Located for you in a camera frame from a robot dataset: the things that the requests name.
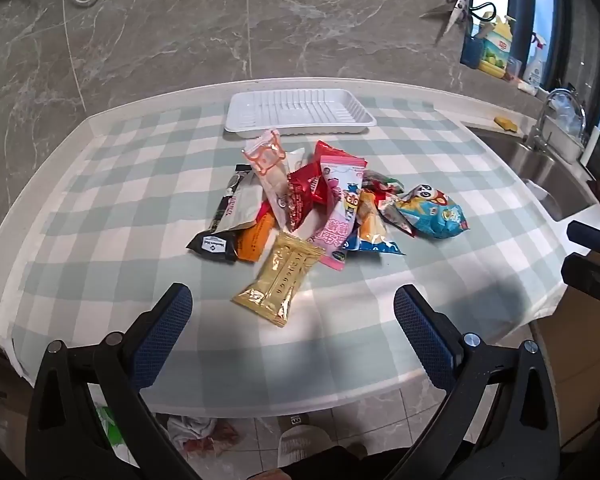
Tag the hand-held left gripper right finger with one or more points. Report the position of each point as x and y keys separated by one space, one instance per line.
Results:
x=422 y=340

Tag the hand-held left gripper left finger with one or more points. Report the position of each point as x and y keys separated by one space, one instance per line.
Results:
x=162 y=340

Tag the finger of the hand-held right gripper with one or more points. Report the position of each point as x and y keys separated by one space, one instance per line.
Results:
x=592 y=237
x=590 y=280

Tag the black snack packet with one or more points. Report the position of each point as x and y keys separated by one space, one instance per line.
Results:
x=212 y=247

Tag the blue orange snack packet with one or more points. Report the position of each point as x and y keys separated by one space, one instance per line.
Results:
x=372 y=232

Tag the blue panda snack packet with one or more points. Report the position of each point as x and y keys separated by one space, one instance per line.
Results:
x=432 y=212

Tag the pink cartoon snack packet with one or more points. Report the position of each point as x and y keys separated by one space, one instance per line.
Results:
x=337 y=210

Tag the silver white snack packet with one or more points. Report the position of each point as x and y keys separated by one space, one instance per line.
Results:
x=247 y=200

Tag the white plastic tray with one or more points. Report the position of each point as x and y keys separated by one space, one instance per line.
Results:
x=300 y=112

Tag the steel sink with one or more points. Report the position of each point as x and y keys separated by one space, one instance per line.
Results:
x=545 y=175

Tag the green white plastic bag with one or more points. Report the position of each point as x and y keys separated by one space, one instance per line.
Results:
x=111 y=425

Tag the crumpled cloth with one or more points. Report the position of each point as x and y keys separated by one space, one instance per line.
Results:
x=200 y=432

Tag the chrome faucet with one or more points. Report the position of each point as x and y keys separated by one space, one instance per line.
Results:
x=540 y=125

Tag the gold snack packet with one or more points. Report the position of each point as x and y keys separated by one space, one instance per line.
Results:
x=280 y=280

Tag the green white checked tablecloth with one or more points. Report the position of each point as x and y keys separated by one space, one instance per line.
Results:
x=130 y=210

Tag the yellow sponge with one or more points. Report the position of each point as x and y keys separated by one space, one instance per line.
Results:
x=506 y=124

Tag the person's dark trousers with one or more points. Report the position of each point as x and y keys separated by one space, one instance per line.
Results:
x=340 y=462

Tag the white slipper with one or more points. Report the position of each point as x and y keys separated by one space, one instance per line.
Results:
x=302 y=442

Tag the red green snack packet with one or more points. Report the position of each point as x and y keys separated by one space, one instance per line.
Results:
x=382 y=182

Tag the white spray bottle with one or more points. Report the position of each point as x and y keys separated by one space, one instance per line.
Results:
x=535 y=67

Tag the red foil snack packet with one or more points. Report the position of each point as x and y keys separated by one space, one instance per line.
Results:
x=302 y=195

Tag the clear orange print snack packet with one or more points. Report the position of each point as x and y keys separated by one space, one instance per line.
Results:
x=272 y=170

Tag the flat red snack packet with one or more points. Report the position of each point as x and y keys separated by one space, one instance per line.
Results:
x=337 y=152

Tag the small white snack packet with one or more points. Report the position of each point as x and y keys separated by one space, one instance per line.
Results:
x=294 y=160

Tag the blue utensil holder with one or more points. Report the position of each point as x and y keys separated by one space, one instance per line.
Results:
x=471 y=50

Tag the silver scissors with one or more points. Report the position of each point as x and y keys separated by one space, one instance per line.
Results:
x=455 y=12

